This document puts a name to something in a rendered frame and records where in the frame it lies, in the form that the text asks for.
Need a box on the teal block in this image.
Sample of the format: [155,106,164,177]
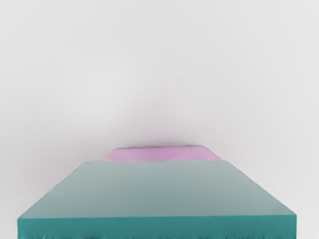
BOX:
[16,160,298,239]

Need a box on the pink block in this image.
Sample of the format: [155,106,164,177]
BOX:
[107,145,222,162]

